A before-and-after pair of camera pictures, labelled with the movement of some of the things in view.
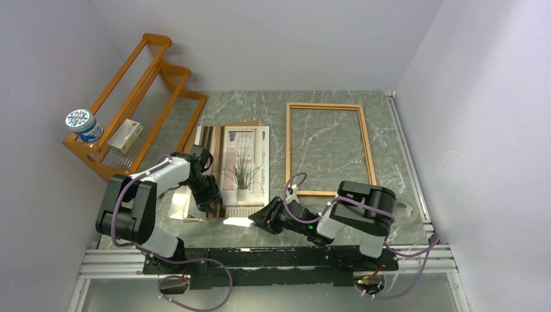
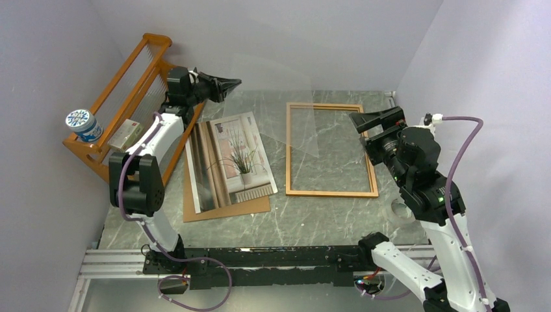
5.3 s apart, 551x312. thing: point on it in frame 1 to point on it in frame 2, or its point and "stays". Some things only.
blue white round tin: (84, 123) stays
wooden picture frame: (360, 107) stays
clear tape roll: (405, 210) stays
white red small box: (125, 136) stays
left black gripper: (212, 194) to (219, 86)
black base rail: (217, 268) stays
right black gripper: (264, 219) to (390, 120)
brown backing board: (193, 142) to (258, 205)
